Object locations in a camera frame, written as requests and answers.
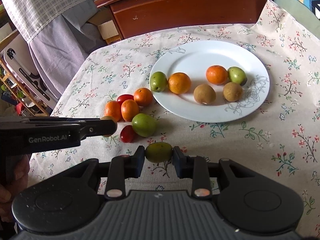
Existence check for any lilac checked cloth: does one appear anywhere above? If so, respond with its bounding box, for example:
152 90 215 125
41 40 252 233
2 0 106 98

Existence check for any brown kiwi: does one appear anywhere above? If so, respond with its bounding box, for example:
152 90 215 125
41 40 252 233
193 84 216 105

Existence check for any floral tablecloth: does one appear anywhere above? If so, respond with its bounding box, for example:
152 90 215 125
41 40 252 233
29 1 319 236

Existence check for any white folded appliance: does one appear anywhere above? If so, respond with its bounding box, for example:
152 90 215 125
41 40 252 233
4 34 57 109

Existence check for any large orange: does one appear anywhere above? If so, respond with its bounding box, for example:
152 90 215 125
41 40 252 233
168 72 191 94

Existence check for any person's left hand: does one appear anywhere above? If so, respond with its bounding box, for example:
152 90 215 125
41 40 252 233
1 154 31 222

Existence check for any dark red wooden cabinet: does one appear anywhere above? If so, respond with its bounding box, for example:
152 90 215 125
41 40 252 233
95 0 267 38

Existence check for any wooden shelf rack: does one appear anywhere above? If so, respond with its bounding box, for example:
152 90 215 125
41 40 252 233
1 58 49 117

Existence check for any white ceramic plate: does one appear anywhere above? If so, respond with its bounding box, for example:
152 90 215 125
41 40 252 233
150 41 270 122

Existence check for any small yellow-brown kiwi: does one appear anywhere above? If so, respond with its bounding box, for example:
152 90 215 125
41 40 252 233
223 82 243 102

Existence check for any open cardboard box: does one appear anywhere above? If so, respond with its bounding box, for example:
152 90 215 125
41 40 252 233
88 8 121 45

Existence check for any red cherry tomato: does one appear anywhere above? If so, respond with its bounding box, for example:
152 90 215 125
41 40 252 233
120 125 137 143
116 94 134 106

